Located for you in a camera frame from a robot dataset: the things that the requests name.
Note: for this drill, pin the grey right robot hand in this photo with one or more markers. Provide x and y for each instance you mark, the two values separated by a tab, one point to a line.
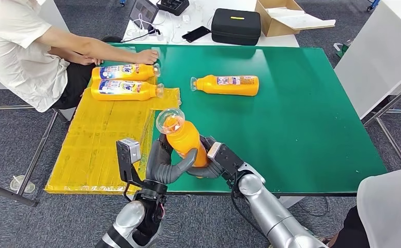
207	171

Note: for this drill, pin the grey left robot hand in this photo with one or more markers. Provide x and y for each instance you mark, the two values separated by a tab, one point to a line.
159	164

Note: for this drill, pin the person's right hand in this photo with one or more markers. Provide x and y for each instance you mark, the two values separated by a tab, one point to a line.
91	61

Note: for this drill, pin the person's left hand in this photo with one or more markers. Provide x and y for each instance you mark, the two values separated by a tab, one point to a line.
147	57

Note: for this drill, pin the orange detergent bottle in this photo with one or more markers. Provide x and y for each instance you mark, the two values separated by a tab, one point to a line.
118	91
214	85
185	140
118	72

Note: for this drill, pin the person's left forearm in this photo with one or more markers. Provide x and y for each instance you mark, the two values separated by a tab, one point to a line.
111	51

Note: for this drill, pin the person's right forearm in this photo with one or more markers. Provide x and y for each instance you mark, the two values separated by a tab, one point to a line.
65	54

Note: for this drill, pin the black plug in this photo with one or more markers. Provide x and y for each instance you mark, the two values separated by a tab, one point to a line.
154	30

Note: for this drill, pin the dark tablet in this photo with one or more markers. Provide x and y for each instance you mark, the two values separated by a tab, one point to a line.
145	10

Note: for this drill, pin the black smartphone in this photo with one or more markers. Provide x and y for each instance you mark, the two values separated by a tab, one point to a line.
196	34

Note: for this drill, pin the white adapter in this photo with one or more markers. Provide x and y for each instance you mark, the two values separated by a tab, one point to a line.
186	18

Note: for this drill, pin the black tray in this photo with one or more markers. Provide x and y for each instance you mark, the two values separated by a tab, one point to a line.
172	6

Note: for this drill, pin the blue caster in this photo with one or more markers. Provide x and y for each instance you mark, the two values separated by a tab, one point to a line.
123	2
374	4

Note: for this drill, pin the white desk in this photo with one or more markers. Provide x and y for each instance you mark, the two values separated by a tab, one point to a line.
200	12

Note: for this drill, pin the yellow taped cardboard mat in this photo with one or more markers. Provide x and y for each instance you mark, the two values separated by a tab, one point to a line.
94	137

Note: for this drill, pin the person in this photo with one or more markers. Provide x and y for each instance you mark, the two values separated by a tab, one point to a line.
388	212
12	51

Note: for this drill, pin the black zip case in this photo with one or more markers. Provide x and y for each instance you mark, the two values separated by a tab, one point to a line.
236	27

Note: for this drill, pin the white table foot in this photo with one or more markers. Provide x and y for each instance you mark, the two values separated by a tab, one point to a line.
298	201

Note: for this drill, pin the open cardboard box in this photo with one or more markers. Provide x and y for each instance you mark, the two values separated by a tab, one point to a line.
282	31

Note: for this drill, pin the clear plastic cup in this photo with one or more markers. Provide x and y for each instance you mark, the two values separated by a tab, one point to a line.
22	185

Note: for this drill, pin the white flat sheet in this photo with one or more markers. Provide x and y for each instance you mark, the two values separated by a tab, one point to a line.
299	20

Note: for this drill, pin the green and white object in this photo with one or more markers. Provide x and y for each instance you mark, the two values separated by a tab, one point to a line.
343	49

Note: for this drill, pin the white table with metal legs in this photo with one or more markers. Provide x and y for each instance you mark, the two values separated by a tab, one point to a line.
375	51

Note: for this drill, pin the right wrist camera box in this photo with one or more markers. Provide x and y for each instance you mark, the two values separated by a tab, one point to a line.
228	161

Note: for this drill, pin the white bench with metal frame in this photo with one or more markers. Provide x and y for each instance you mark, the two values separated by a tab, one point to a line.
68	114

